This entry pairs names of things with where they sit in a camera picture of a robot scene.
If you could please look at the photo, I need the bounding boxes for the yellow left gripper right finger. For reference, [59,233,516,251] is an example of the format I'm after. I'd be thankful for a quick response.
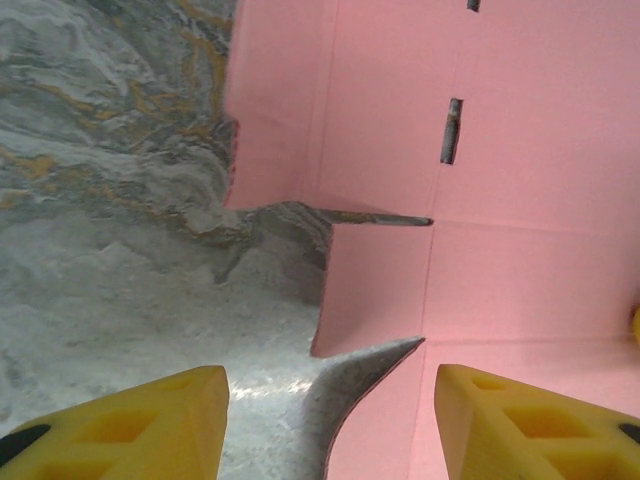
[435,363,640,480]

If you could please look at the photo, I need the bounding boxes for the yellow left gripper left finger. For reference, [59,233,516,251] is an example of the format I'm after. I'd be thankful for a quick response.
[0,365,230,480]

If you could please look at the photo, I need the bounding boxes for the pink paper box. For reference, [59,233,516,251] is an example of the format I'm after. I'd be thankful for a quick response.
[223,0,640,480]

